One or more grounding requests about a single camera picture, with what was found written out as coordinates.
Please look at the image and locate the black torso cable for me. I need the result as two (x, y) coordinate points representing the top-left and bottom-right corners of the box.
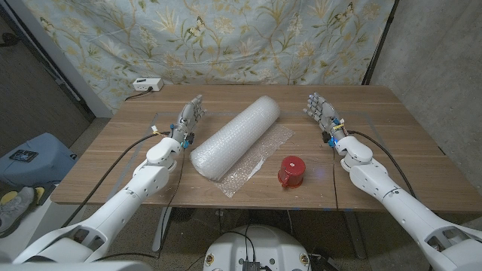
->
(224, 224), (258, 263)

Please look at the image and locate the black outlet power cord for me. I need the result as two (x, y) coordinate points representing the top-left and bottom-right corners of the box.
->
(124, 87), (154, 102)

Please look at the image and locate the white robot chest rim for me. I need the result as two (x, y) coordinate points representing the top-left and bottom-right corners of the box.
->
(0, 260), (154, 271)

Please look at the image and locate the white table leg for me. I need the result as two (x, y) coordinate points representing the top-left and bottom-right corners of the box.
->
(151, 206), (173, 252)

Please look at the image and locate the black flat device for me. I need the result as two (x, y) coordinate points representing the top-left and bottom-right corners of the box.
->
(8, 149), (39, 163)

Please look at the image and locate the white power outlet box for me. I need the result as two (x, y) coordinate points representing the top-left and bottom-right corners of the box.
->
(132, 78), (165, 93)

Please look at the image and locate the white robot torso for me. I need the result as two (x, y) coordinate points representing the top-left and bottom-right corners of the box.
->
(203, 224), (313, 271)

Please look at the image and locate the thin black left wrist cable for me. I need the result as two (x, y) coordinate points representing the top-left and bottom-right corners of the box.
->
(93, 146), (186, 261)

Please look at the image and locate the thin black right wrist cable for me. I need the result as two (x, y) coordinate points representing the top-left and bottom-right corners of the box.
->
(331, 146), (339, 210)

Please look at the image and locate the pale grey backdrop pole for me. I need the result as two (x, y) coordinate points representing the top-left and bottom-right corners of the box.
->
(5, 0), (114, 118)

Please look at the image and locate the grey sneaker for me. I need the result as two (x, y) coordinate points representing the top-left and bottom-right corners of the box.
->
(0, 187), (37, 238)

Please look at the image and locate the red mug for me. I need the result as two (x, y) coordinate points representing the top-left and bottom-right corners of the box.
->
(277, 155), (307, 189)

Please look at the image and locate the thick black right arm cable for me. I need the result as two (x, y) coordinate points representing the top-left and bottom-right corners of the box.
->
(346, 129), (417, 199)

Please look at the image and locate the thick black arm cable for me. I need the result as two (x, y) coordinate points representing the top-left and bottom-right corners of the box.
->
(346, 129), (417, 199)
(61, 131), (171, 229)

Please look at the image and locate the grey table leg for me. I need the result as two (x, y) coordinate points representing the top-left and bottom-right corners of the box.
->
(342, 210), (368, 260)

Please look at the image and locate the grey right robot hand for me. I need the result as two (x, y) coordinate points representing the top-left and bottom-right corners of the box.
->
(303, 92), (348, 148)

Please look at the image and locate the black backdrop pole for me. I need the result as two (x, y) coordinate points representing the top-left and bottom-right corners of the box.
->
(361, 0), (400, 86)

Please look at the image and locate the yellow and black shoe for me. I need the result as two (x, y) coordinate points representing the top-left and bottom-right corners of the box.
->
(0, 187), (46, 206)

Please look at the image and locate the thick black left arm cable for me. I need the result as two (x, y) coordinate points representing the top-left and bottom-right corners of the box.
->
(61, 131), (171, 229)

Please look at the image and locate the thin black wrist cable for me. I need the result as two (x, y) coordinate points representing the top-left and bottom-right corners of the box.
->
(331, 146), (339, 210)
(93, 146), (186, 261)

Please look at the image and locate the floral printed backdrop cloth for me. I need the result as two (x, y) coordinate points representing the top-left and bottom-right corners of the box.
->
(20, 0), (396, 114)

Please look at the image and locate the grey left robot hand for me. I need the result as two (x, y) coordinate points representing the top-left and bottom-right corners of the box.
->
(168, 93), (207, 150)

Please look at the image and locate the clear bubble wrap roll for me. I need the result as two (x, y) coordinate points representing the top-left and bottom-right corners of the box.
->
(189, 95), (296, 199)

